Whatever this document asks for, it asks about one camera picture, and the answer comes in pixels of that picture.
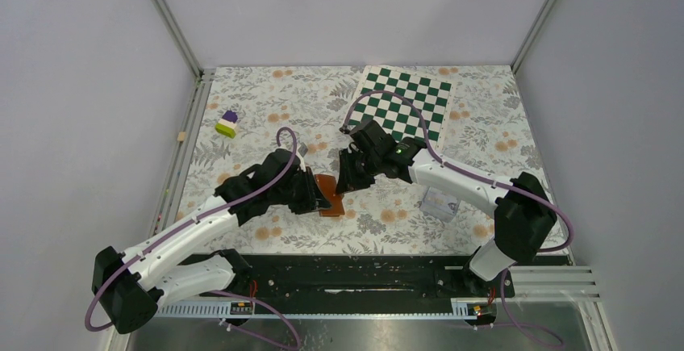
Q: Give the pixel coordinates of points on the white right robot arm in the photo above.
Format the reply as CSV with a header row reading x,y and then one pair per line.
x,y
523,216

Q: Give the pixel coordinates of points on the clear plastic card box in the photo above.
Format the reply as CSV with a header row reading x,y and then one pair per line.
x,y
440,205

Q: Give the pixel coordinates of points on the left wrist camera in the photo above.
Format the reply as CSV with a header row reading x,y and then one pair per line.
x,y
302,150

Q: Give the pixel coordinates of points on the purple white green block stack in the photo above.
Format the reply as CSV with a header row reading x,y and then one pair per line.
x,y
227,124

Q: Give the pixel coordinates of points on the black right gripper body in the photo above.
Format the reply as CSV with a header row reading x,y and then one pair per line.
x,y
355,160

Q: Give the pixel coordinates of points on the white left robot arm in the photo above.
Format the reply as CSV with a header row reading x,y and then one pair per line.
x,y
131,285

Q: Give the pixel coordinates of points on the brown leather card holder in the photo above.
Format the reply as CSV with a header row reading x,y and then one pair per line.
x,y
337,203

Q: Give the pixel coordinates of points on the white slotted cable duct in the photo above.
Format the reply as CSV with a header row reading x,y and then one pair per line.
x,y
333,307

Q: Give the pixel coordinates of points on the green white checkerboard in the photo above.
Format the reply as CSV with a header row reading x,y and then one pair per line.
x,y
397,99

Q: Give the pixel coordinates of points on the floral patterned table mat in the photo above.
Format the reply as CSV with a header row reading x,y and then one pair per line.
x,y
283,107

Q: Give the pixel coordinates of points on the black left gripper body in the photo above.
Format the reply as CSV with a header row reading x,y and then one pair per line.
x,y
301,193

